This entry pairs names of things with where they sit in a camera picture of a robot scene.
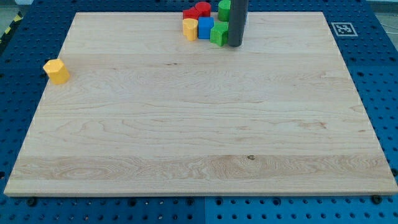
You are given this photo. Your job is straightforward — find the white fiducial marker tag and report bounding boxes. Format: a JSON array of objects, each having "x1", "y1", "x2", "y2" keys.
[{"x1": 331, "y1": 22, "x2": 358, "y2": 37}]

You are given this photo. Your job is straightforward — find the red crescent block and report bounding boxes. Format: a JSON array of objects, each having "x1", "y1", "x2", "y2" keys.
[{"x1": 182, "y1": 7, "x2": 201, "y2": 20}]

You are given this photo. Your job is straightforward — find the yellow heart block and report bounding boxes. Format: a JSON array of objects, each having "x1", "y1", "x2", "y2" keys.
[{"x1": 182, "y1": 18, "x2": 198, "y2": 41}]

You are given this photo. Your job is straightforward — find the green circle block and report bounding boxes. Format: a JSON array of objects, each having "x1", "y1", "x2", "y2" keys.
[{"x1": 218, "y1": 0, "x2": 231, "y2": 22}]

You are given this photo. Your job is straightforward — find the yellow hexagon block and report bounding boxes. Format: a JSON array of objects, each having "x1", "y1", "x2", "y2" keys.
[{"x1": 43, "y1": 59, "x2": 70, "y2": 85}]

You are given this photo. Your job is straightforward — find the light wooden board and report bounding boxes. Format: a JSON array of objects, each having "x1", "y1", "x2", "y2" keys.
[{"x1": 4, "y1": 12, "x2": 397, "y2": 197}]

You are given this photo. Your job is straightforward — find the blue cube block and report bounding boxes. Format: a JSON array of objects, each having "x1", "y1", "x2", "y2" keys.
[{"x1": 198, "y1": 17, "x2": 214, "y2": 39}]

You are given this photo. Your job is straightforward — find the red circle block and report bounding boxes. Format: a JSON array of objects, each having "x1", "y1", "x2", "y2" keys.
[{"x1": 195, "y1": 1, "x2": 211, "y2": 17}]

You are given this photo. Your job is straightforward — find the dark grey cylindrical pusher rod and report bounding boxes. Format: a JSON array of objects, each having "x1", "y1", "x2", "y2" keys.
[{"x1": 228, "y1": 0, "x2": 249, "y2": 47}]

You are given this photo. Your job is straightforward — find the green star block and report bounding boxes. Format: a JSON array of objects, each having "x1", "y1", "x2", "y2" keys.
[{"x1": 210, "y1": 22, "x2": 229, "y2": 47}]

